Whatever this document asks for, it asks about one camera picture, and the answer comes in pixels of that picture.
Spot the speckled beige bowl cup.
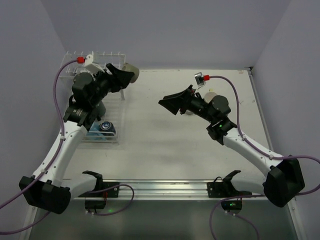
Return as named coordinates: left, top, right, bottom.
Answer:
left=185, top=110, right=194, bottom=116

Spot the olive green mug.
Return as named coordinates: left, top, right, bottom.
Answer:
left=121, top=62, right=140, bottom=84

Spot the yellow green mug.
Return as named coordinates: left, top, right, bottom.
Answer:
left=203, top=88, right=218, bottom=103

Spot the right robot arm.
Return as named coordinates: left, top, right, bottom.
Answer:
left=158, top=86, right=305, bottom=207

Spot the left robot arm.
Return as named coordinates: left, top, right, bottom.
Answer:
left=19, top=63, right=140, bottom=214

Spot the dark green mug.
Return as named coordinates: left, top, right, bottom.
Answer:
left=96, top=101, right=106, bottom=121

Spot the navy patterned cup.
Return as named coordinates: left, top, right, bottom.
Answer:
left=99, top=121, right=116, bottom=136

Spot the light blue mug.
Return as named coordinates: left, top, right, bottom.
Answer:
left=86, top=122, right=106, bottom=141

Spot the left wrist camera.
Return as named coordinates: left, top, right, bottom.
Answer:
left=83, top=51, right=104, bottom=75

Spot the white wire dish rack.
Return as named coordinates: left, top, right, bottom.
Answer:
left=57, top=51, right=134, bottom=147

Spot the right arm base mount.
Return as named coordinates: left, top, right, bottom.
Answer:
left=206, top=170, right=252, bottom=214

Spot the aluminium mounting rail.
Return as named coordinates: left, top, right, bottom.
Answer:
left=71, top=177, right=264, bottom=200

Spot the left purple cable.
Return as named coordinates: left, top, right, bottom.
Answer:
left=0, top=56, right=86, bottom=235

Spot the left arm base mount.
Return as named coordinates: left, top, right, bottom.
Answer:
left=81, top=170, right=120, bottom=214

